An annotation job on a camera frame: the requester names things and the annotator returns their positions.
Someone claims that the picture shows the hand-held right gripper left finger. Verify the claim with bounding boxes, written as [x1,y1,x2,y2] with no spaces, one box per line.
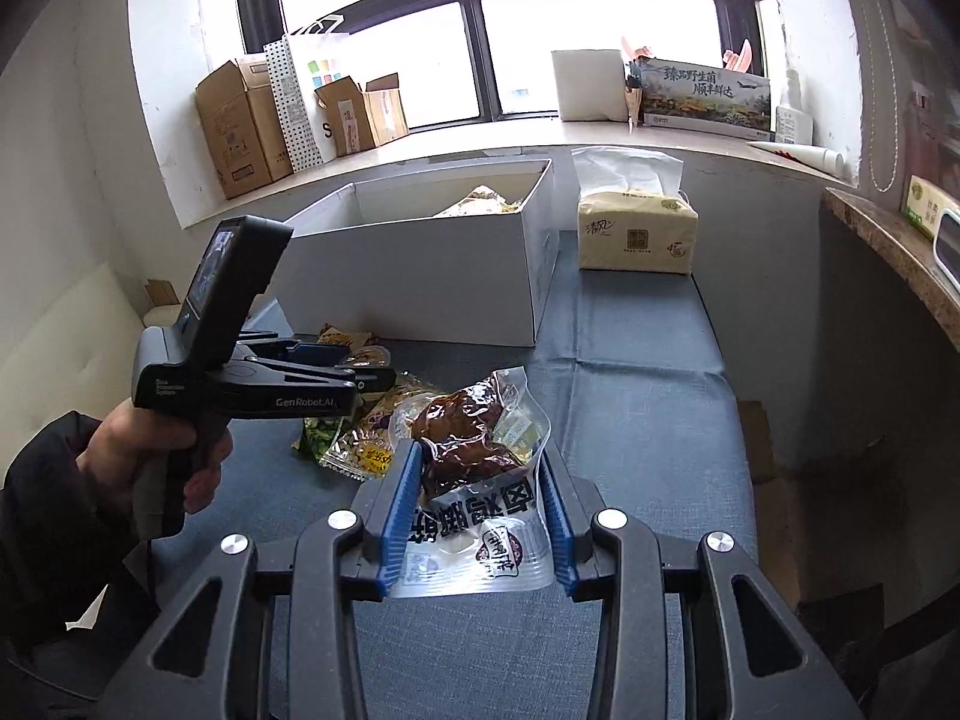
[103,437,426,720]

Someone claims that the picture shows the person's left forearm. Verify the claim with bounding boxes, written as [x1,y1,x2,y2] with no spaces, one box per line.
[0,411,162,720]

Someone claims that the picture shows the white hanging cord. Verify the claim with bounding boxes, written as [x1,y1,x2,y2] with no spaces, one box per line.
[855,0,905,196]

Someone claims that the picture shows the cream sofa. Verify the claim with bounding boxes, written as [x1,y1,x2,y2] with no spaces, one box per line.
[0,262,181,421]

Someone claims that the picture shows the small green white snack packet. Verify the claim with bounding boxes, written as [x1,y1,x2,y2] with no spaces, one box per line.
[291,416,355,464]

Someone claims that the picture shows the white framed device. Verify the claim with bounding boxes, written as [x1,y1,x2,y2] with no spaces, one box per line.
[930,206,960,293]

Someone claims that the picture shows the wooden side shelf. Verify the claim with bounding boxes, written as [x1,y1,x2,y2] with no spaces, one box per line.
[821,187,960,350]

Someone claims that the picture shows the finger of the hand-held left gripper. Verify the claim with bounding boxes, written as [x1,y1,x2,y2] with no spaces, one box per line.
[236,337,353,368]
[330,365,397,395]

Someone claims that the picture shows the yellow chip bag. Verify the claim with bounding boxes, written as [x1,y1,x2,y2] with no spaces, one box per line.
[433,184,535,218]

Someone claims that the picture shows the white tube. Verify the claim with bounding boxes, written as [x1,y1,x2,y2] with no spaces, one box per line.
[746,139,845,173]

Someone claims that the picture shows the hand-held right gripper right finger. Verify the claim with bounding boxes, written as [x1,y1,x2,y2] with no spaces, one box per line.
[540,448,863,720]

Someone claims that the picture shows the blue tablecloth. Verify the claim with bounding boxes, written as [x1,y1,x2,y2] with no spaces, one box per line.
[142,229,758,720]

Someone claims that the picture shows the beige tissue pack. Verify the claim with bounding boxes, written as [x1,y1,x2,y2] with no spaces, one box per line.
[571,146,700,276]

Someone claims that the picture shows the white bottle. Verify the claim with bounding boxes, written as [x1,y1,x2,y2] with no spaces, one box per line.
[775,69,815,147]

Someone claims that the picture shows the white windowsill box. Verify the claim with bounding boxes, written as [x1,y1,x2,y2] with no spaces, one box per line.
[551,49,631,123]

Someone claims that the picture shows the landscape printed carton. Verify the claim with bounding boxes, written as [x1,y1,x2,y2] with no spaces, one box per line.
[630,58,773,140]

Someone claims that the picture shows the clear meat snack packet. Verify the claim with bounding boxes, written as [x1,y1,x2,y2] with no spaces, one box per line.
[390,366,556,601]

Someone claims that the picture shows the brown red snack packet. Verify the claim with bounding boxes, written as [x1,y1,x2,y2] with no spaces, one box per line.
[319,322,392,370]

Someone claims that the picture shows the brown nut snack packet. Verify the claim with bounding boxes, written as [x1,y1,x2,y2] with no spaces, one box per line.
[322,373,451,481]

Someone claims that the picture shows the dotted white paper bag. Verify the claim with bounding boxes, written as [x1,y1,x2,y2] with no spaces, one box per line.
[262,13,353,175]

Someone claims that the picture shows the white cardboard box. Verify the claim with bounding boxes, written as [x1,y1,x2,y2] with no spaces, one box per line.
[274,157,560,348]

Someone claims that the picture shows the small open cardboard box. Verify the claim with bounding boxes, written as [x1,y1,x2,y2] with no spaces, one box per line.
[313,73,411,157]

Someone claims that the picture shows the person's left hand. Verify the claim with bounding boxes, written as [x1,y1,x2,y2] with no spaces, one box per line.
[75,397,235,515]

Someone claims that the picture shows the large brown cardboard box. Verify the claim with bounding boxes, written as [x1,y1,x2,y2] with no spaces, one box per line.
[195,56,295,201]

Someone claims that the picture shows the green tissue box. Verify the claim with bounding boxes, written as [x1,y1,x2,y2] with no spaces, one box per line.
[900,174,960,241]

